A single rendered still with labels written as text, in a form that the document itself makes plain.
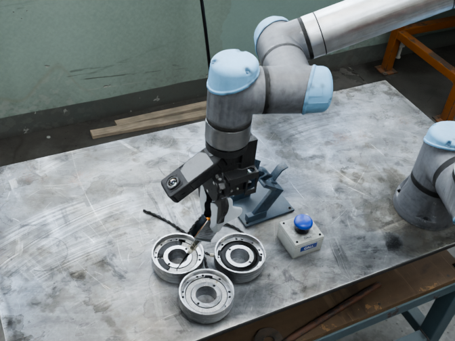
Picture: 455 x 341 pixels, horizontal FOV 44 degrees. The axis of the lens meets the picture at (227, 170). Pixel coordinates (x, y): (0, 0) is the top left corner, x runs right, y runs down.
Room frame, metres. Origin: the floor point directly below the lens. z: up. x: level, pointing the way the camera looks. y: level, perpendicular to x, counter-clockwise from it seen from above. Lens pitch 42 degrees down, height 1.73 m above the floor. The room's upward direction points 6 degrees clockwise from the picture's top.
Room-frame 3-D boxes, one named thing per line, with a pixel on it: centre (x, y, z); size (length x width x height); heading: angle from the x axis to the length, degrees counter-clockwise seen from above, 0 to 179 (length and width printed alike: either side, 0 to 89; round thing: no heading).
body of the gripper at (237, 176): (0.74, 0.00, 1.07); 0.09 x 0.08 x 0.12; 122
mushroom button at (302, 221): (0.82, -0.17, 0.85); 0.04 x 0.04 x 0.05
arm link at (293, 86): (0.77, -0.09, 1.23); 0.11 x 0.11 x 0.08; 11
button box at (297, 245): (0.82, -0.17, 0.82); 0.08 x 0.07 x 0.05; 119
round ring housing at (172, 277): (0.72, 0.08, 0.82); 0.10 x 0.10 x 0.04
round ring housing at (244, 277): (0.74, -0.04, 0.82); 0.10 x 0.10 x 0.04
